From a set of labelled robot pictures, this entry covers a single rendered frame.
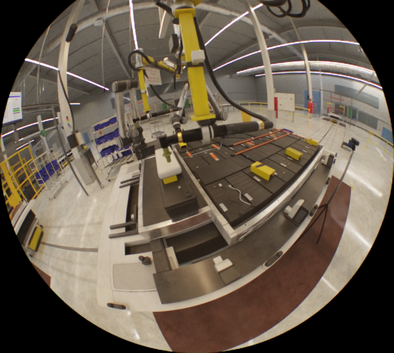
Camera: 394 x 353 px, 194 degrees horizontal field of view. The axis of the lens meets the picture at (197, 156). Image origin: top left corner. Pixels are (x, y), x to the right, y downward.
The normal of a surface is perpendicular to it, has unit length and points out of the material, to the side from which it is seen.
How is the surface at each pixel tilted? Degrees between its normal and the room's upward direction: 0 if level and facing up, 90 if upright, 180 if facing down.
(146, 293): 0
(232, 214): 0
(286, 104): 90
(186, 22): 90
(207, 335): 0
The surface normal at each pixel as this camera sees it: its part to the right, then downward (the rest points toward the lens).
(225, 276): -0.15, -0.88
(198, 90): 0.12, 0.43
